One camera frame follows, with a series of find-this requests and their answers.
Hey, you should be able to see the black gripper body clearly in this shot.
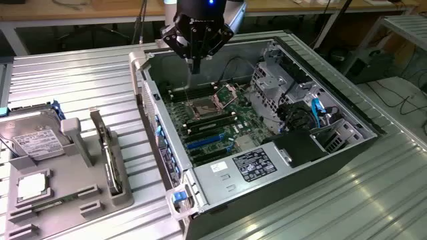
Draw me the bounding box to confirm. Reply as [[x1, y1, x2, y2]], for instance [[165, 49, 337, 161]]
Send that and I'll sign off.
[[175, 0, 233, 32]]

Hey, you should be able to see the graphics card with fan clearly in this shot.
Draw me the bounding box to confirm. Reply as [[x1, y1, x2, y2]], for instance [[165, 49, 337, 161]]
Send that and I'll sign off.
[[89, 106, 127, 197]]

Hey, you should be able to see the metal socket cover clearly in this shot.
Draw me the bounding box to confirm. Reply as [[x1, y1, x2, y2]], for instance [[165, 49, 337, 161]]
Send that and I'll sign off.
[[213, 84, 245, 106]]

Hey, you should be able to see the grey metal disk bay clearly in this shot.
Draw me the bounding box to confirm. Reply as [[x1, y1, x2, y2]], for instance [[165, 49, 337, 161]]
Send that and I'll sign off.
[[249, 60, 299, 131]]

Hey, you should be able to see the black office chair base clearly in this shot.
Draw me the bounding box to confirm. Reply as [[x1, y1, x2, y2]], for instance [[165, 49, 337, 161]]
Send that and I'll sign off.
[[54, 23, 133, 49]]

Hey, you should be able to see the CPU socket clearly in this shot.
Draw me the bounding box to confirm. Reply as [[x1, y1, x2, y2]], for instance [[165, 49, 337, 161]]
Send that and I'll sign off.
[[187, 98, 225, 119]]

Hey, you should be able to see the wooden desk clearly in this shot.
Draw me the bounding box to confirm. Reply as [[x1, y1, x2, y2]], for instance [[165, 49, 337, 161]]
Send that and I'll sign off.
[[0, 0, 421, 22]]

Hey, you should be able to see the black installed RAM stick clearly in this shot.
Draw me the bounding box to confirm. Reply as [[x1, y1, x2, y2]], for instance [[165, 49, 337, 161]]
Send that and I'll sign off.
[[185, 113, 235, 128], [189, 118, 238, 134]]

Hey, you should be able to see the green motherboard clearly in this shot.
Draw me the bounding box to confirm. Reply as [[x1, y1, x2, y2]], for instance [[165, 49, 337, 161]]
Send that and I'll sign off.
[[162, 81, 279, 167]]

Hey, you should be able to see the blue expansion slot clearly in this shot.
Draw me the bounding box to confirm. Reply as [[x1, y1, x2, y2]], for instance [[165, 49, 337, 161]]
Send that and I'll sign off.
[[186, 133, 226, 150]]

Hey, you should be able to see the silver chipset heat sink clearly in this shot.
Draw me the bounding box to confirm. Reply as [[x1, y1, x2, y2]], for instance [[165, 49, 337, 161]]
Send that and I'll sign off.
[[234, 136, 261, 149]]

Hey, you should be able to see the blue plastic disk carrier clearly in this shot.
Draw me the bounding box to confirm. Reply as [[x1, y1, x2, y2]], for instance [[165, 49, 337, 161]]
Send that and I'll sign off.
[[0, 99, 67, 121]]

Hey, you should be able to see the black expansion slot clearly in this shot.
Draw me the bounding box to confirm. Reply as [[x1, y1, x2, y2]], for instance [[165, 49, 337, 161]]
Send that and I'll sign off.
[[191, 147, 233, 164]]

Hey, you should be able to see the black box on floor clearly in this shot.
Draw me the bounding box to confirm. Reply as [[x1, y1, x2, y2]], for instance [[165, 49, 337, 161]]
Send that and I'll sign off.
[[346, 49, 396, 85]]

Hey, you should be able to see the grey power supply unit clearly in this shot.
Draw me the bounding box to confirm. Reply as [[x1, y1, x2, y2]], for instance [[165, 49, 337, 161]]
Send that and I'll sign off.
[[193, 143, 295, 206]]

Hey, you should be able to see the metal slat shelf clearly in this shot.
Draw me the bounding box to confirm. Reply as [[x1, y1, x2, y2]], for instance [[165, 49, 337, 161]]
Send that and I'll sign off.
[[380, 14, 427, 52]]

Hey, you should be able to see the open black PC case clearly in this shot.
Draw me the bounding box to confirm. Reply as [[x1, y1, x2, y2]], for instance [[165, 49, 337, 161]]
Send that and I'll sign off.
[[129, 36, 389, 240]]

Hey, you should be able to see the white round table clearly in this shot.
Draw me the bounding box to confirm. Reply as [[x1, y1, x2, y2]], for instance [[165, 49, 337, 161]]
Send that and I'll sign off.
[[356, 75, 427, 141]]

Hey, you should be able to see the hard disk with white label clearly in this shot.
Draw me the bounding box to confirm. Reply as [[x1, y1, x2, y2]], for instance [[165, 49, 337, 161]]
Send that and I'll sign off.
[[0, 109, 67, 161]]

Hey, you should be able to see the grey plastic parts rack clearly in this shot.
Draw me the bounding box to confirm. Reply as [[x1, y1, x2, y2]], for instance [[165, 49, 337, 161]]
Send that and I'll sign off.
[[5, 117, 135, 240]]

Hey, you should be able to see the silver CPU chip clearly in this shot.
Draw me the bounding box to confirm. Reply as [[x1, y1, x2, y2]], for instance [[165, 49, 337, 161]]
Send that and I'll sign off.
[[17, 173, 49, 201]]

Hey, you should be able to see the green RAM stick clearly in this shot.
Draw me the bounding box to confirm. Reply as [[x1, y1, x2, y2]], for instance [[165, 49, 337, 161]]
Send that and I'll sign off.
[[31, 193, 82, 211]]

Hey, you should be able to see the black wire inside case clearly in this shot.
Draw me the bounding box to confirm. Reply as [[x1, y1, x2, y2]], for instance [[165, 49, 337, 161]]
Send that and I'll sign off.
[[222, 56, 259, 84]]

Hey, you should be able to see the grey hanging cable with connector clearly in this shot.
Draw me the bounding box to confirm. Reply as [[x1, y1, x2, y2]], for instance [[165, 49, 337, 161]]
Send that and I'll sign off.
[[131, 0, 149, 45]]

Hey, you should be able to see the black fan wire bundle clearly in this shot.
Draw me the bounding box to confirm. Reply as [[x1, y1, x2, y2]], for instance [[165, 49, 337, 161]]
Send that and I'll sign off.
[[275, 102, 319, 132]]

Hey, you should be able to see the blue disk wire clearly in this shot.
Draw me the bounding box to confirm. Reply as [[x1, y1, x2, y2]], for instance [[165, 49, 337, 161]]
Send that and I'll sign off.
[[311, 98, 325, 129]]

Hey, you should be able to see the black cable on table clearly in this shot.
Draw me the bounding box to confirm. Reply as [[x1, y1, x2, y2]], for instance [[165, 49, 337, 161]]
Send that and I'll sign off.
[[366, 81, 427, 116]]

